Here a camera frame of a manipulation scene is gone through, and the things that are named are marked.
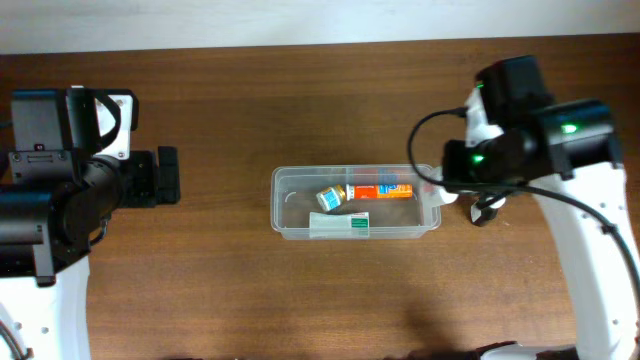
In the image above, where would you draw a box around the dark bottle white cap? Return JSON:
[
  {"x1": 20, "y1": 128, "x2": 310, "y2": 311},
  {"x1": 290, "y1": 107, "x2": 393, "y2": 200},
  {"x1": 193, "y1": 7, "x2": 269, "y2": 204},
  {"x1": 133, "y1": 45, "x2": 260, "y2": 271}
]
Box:
[{"x1": 470, "y1": 196, "x2": 506, "y2": 227}]

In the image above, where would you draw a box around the clear plastic container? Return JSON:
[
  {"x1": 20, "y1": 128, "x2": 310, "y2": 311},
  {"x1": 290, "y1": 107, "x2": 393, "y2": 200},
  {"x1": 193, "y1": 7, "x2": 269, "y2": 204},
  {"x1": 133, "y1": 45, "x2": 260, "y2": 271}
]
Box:
[{"x1": 271, "y1": 164, "x2": 441, "y2": 240}]

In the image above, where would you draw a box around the small jar gold lid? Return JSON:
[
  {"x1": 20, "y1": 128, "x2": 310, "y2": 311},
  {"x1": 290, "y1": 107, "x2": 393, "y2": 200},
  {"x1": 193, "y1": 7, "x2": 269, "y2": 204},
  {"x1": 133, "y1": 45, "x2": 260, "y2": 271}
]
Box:
[{"x1": 316, "y1": 185, "x2": 347, "y2": 212}]

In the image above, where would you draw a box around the orange Redoxon tube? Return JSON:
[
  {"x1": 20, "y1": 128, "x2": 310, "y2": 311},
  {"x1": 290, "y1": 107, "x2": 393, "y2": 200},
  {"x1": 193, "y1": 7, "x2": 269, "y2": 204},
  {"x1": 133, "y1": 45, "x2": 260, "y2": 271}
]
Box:
[{"x1": 346, "y1": 184, "x2": 413, "y2": 200}]

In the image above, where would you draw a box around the white green Panadol box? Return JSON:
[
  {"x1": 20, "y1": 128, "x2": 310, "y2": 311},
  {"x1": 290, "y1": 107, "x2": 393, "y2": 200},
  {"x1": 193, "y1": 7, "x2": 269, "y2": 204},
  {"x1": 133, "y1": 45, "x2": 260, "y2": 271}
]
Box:
[{"x1": 309, "y1": 212, "x2": 370, "y2": 240}]

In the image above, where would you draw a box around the white spray bottle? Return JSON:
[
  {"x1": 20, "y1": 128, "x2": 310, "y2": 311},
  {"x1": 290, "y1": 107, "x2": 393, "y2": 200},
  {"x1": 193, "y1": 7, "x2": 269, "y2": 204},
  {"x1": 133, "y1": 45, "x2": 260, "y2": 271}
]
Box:
[{"x1": 423, "y1": 166, "x2": 458, "y2": 208}]

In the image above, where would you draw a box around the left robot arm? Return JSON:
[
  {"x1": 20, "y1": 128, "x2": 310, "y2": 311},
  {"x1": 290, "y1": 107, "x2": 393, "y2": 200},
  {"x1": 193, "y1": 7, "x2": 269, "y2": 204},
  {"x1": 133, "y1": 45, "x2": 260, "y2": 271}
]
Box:
[{"x1": 1, "y1": 86, "x2": 181, "y2": 359}]

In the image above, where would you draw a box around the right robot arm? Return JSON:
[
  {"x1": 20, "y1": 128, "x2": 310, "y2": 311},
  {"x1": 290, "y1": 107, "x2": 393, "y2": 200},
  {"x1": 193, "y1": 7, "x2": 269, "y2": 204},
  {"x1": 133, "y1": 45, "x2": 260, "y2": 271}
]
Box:
[{"x1": 443, "y1": 56, "x2": 639, "y2": 359}]

